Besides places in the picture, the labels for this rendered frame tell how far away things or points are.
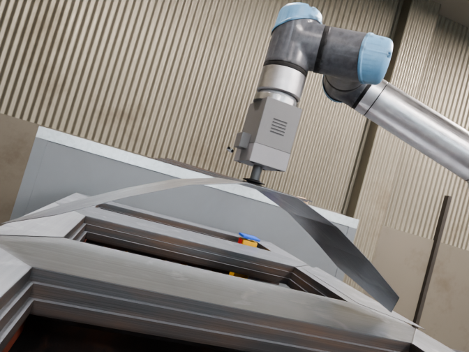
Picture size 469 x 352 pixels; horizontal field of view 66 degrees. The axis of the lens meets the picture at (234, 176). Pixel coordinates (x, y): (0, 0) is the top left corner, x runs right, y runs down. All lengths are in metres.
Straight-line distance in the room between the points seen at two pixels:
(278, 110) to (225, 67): 2.62
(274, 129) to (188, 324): 0.31
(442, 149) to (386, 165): 2.79
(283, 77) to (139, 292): 0.38
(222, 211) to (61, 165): 0.60
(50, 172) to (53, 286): 0.93
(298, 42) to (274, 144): 0.17
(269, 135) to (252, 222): 0.92
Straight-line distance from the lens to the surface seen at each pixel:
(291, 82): 0.60
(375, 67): 0.62
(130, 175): 1.38
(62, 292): 0.50
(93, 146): 1.39
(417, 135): 0.75
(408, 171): 3.84
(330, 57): 0.62
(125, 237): 0.93
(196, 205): 1.40
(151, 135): 3.02
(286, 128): 0.58
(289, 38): 0.62
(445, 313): 4.35
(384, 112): 0.74
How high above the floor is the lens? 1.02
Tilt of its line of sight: 2 degrees up
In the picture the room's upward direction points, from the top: 16 degrees clockwise
